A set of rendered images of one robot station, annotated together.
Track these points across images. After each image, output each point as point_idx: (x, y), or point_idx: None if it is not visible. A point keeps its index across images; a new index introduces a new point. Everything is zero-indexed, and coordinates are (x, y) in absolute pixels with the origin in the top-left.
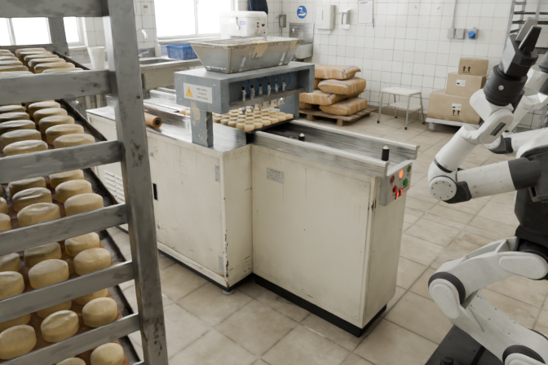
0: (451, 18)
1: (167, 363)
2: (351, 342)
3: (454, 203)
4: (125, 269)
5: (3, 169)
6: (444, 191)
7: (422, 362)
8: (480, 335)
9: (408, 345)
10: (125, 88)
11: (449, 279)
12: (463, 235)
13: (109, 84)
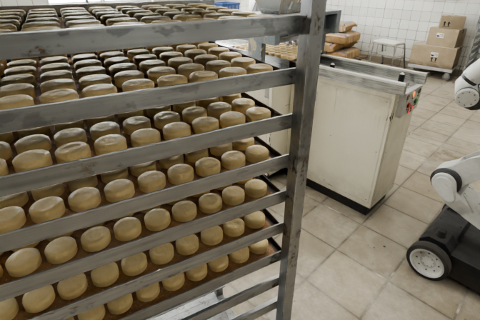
0: None
1: (304, 192)
2: (360, 218)
3: (475, 109)
4: (287, 119)
5: (231, 28)
6: (468, 99)
7: (415, 235)
8: (470, 215)
9: (403, 223)
10: None
11: (450, 173)
12: (441, 150)
13: None
